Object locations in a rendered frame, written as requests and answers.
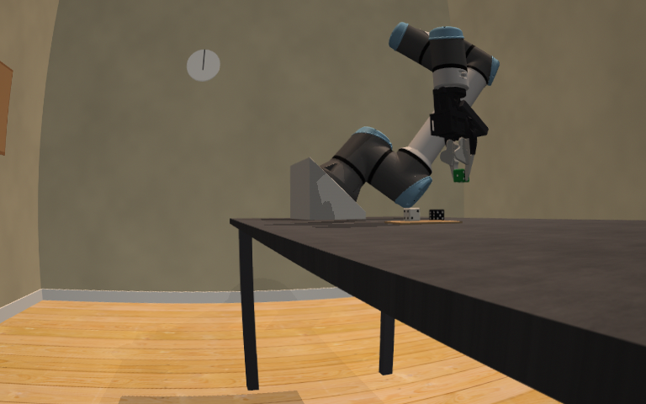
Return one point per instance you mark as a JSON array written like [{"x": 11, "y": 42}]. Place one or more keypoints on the black die with white pips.
[{"x": 436, "y": 215}]

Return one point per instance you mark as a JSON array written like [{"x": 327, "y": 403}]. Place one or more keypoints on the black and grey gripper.
[{"x": 451, "y": 123}]

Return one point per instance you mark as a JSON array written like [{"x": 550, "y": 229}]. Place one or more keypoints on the green die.
[{"x": 458, "y": 176}]

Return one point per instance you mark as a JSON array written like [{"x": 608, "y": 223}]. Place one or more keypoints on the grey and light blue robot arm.
[{"x": 402, "y": 176}]

